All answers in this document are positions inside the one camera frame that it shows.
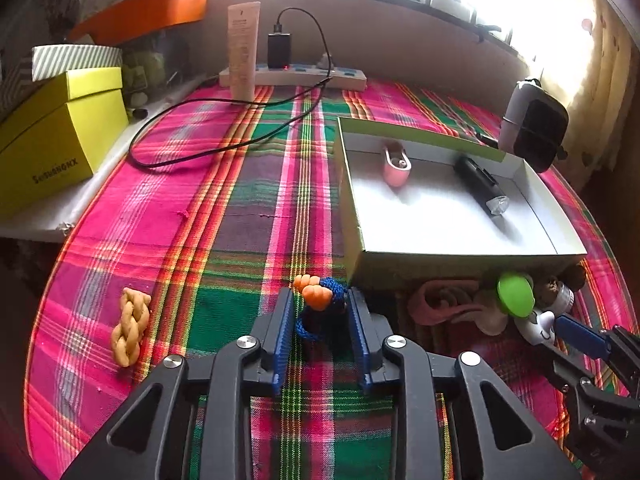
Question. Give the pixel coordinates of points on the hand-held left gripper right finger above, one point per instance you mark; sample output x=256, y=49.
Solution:
x=360, y=340

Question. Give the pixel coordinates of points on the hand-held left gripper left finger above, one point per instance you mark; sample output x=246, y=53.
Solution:
x=282, y=340

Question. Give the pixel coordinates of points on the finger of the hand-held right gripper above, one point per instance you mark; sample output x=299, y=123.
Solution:
x=582, y=335
x=570, y=370

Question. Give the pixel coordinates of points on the small white jar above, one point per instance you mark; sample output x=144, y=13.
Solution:
x=562, y=302

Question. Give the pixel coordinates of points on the white grey plastic toy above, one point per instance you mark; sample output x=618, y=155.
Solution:
x=535, y=327

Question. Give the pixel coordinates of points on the brown walnut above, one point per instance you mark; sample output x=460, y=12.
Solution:
x=549, y=289
x=575, y=276

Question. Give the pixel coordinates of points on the green top white base gadget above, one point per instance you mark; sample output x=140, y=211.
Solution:
x=515, y=294

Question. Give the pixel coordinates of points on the white cardboard box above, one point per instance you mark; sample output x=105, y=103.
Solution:
x=440, y=210

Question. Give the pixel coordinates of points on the braided bread toy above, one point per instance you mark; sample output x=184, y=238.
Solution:
x=129, y=327

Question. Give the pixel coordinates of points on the pink plastic clip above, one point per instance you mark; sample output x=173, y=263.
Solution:
x=397, y=174

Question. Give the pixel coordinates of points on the black flashlight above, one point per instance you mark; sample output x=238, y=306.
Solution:
x=475, y=180

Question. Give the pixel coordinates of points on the small white black heater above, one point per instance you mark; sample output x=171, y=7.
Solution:
x=537, y=130

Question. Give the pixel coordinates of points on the black plug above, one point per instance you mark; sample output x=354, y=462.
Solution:
x=487, y=140

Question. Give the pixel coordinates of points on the cream patterned curtain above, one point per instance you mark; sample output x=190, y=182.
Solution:
x=595, y=85

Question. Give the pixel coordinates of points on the white power strip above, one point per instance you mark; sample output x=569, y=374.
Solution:
x=310, y=77

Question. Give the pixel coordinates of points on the grey plug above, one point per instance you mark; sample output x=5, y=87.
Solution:
x=327, y=59

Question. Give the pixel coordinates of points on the black charger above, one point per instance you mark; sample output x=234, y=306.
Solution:
x=279, y=50

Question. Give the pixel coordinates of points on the cream tube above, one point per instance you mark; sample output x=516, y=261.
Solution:
x=243, y=50

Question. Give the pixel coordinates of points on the yellow cardboard box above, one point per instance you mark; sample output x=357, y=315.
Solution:
x=50, y=135

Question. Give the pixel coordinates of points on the striped box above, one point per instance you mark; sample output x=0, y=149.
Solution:
x=75, y=57

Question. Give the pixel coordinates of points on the orange plastic bin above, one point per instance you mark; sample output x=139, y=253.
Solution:
x=150, y=10

